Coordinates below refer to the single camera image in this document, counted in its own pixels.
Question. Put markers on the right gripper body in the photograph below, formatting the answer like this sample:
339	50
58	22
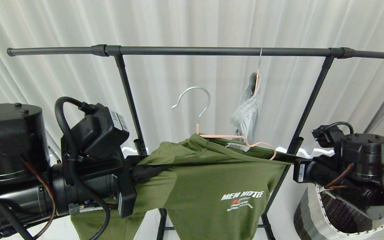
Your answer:
322	173

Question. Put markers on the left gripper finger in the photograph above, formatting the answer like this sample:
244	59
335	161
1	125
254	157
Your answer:
148	171

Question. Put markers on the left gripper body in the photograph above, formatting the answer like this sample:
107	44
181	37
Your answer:
28	200

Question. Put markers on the green garment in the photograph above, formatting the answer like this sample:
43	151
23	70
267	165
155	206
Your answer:
205	186

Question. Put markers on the pink clothes hanger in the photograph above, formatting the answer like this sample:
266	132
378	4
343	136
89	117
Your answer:
218	136
257	76

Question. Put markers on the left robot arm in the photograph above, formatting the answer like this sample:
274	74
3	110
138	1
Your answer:
8	140

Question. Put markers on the white laundry basket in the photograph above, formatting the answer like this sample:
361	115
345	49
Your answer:
315	216

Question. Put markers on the black clothes rack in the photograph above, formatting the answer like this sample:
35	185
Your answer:
212	51

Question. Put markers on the white curtain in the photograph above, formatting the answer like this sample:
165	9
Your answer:
195	26

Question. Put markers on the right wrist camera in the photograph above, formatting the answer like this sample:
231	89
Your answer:
327	136

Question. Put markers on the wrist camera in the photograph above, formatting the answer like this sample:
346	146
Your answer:
327	136
98	130

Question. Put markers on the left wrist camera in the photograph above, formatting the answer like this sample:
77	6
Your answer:
98	130

